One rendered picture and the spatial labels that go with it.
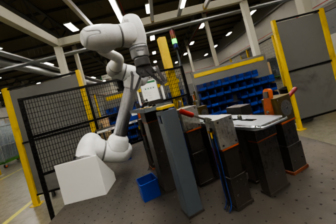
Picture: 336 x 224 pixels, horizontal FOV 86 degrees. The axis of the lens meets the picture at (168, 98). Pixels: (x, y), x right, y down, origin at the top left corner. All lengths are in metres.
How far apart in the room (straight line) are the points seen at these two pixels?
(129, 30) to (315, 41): 3.78
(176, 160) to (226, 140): 0.21
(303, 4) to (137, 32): 7.97
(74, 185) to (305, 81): 3.78
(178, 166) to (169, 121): 0.18
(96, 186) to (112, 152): 0.25
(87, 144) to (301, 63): 3.65
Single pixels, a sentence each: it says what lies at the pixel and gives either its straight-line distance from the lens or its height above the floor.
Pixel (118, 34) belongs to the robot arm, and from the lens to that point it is 0.86.
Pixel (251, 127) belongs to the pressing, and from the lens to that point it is 0.75.
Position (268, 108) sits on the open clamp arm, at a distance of 0.96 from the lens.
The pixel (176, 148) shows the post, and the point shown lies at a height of 0.98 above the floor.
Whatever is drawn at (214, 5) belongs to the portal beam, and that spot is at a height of 3.34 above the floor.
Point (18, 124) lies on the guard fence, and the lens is 3.89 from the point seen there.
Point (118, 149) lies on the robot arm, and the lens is 1.44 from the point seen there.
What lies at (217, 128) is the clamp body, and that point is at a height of 1.03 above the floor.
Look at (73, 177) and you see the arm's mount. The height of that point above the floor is 0.85.
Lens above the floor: 1.20
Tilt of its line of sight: 1 degrees down
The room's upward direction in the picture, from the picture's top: 15 degrees counter-clockwise
